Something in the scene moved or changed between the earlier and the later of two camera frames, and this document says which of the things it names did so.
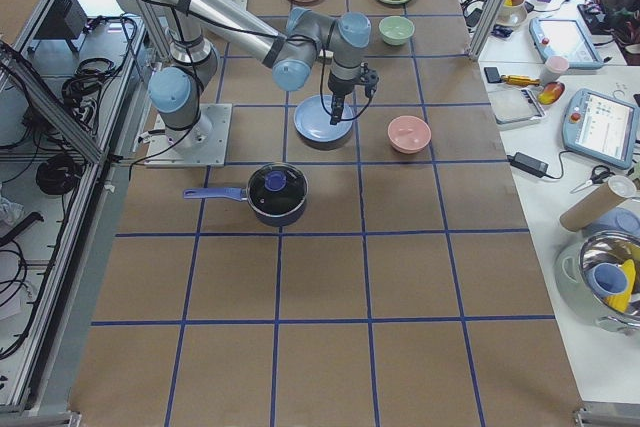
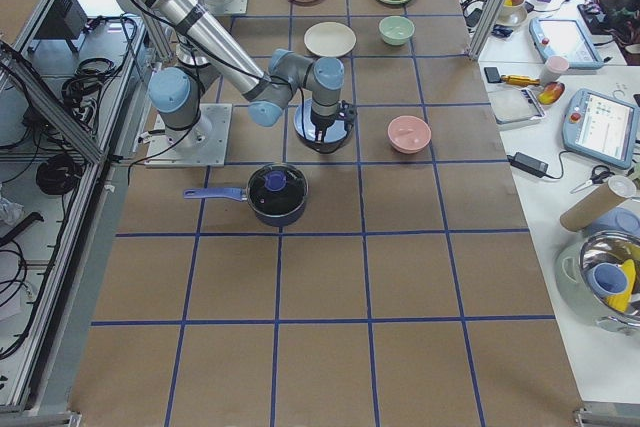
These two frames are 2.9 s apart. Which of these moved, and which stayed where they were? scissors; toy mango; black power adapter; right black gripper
Moved: right black gripper
Stayed: toy mango; black power adapter; scissors
